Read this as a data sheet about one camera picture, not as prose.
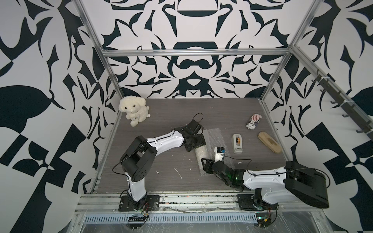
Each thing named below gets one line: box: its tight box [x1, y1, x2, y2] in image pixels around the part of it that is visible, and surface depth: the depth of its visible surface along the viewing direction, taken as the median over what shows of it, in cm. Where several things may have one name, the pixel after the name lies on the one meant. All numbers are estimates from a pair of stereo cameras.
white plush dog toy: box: [118, 95, 151, 127], surface depth 96 cm
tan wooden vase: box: [257, 131, 283, 154], surface depth 96 cm
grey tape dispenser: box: [231, 133, 243, 154], surface depth 93 cm
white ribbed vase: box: [194, 144, 209, 175], surface depth 88 cm
